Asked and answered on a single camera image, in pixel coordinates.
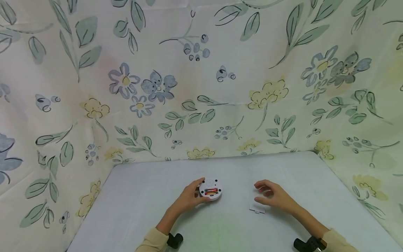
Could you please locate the person's right hand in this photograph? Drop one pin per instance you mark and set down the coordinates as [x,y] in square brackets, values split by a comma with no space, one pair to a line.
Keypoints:
[278,196]

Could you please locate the person's left hand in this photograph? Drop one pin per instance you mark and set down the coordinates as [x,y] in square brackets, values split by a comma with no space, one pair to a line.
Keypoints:
[188,197]

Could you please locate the person's right middle finger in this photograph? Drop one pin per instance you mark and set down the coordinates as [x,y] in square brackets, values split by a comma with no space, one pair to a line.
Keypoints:
[267,192]

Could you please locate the person's left thumb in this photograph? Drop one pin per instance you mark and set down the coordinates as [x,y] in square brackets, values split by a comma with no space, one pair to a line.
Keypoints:
[204,200]

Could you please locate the person's right thumb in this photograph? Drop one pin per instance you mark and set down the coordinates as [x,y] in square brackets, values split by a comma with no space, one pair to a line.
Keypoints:
[260,200]

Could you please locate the person's left index finger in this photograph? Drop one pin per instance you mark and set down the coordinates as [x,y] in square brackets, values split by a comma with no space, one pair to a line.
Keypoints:
[198,182]

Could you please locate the person's right index finger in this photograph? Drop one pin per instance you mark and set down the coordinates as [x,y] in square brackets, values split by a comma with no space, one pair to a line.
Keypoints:
[261,183]

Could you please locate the round white device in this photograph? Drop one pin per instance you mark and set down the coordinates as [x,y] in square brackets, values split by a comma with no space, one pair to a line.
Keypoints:
[210,189]

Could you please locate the person's right forearm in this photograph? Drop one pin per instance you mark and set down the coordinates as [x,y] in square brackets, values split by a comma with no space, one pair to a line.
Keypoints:
[319,229]

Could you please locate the person's left forearm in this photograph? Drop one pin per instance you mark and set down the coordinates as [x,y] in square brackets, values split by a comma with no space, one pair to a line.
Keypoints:
[160,231]

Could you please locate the white battery cover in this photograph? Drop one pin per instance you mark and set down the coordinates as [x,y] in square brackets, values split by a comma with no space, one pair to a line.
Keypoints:
[257,209]

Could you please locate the red battery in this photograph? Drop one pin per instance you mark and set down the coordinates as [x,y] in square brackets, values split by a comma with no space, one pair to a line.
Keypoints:
[211,191]

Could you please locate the black wrist band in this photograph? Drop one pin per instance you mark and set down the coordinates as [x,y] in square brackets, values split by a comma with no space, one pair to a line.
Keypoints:
[310,244]
[174,240]

